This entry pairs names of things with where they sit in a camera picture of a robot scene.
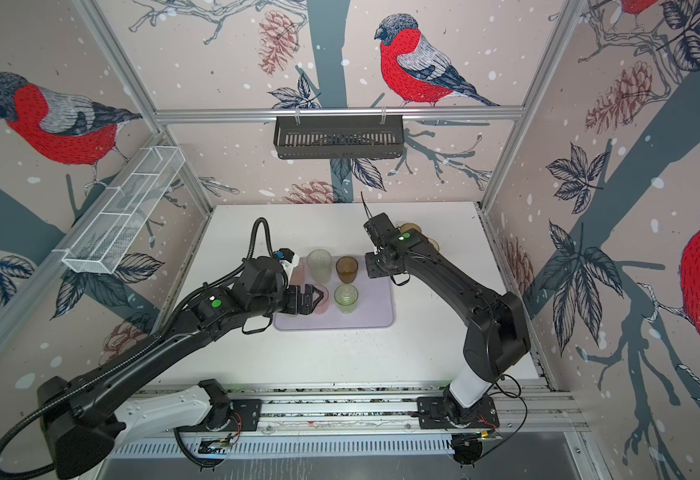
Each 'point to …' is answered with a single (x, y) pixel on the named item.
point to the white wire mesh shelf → (103, 238)
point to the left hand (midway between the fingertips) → (309, 294)
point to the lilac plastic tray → (365, 303)
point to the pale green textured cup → (320, 263)
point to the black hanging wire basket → (338, 137)
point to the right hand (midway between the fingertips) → (374, 270)
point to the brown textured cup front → (347, 266)
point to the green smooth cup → (346, 297)
